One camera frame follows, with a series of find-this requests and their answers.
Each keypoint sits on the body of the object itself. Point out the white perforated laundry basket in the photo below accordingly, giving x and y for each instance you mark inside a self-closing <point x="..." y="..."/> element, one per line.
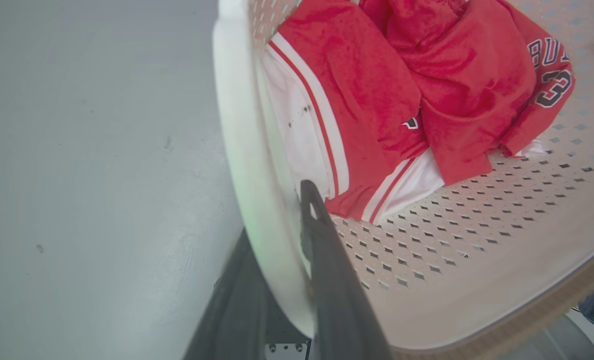
<point x="502" y="250"/>

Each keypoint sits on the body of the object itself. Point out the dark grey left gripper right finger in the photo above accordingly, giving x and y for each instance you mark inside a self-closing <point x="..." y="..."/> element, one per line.
<point x="339" y="300"/>

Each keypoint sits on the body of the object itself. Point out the red basketball jersey with lettering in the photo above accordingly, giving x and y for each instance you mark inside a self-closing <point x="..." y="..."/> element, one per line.
<point x="477" y="85"/>

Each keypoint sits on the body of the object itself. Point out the red and white jersey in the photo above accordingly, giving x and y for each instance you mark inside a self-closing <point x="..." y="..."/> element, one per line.
<point x="347" y="110"/>

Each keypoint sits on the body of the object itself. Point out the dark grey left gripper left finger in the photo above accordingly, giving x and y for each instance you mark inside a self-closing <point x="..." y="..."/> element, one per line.
<point x="237" y="310"/>

